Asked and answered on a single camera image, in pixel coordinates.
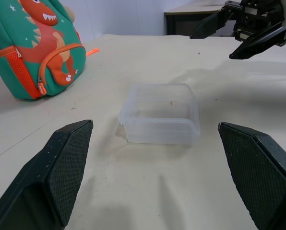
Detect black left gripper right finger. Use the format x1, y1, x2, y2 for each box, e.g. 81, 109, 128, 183
218, 122, 286, 230

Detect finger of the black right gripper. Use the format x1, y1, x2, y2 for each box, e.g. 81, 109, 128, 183
190, 9, 235, 40
228, 23, 286, 60

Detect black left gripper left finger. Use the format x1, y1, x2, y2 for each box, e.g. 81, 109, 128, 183
0, 119, 94, 230

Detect clear plastic tray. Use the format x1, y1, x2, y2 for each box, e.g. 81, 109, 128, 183
118, 83, 201, 146

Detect dark wooden desk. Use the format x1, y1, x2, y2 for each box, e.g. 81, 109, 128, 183
164, 3, 244, 37

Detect green dinosaur backpack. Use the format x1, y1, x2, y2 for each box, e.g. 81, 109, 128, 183
0, 0, 100, 101

